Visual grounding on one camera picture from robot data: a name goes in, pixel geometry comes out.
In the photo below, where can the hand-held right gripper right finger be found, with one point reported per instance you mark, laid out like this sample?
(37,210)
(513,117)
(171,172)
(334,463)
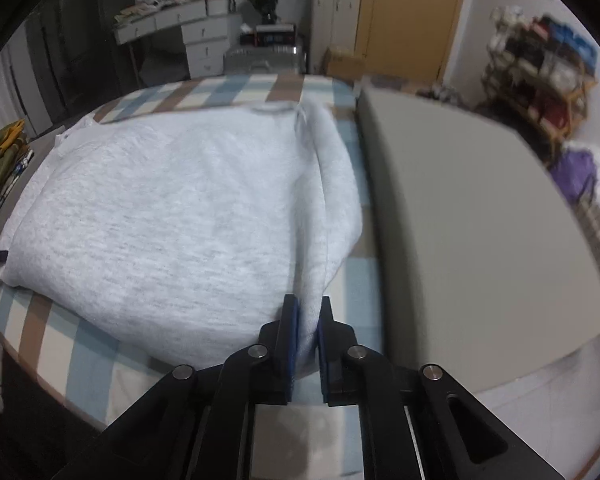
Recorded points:
(322,355)

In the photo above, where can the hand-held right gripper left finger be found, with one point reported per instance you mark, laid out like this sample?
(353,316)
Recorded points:
(291,340)

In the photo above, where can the light grey hoodie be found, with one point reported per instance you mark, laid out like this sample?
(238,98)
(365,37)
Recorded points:
(180,220)

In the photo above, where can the olive green clothes pile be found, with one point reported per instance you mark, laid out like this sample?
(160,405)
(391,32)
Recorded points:
(0,170)

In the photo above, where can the checked bed sheet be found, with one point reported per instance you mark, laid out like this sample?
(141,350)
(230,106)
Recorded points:
(70,360)

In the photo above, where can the white curtain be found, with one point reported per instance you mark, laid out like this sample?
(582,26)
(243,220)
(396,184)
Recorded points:
(10,95)

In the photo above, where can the beige bed headboard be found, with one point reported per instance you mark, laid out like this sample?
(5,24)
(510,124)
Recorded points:
(455,210)

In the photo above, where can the dark wardrobe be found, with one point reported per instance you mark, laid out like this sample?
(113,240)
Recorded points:
(75,45)

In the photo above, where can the silver suitcase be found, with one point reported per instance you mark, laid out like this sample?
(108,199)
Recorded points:
(260,60)

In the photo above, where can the small cardboard box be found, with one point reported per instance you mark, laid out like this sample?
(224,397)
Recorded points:
(342,62)

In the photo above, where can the white dressing table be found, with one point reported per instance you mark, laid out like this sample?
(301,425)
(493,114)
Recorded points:
(205,35)

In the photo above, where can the purple bag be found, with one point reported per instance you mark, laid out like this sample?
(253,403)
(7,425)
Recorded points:
(575,172)

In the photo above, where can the white cabinet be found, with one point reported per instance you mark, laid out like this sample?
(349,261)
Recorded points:
(335,25)

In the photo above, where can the wooden door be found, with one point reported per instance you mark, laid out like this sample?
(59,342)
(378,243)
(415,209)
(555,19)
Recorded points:
(410,15)

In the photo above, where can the shoe rack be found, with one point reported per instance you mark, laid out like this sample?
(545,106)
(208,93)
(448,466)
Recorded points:
(540,70)

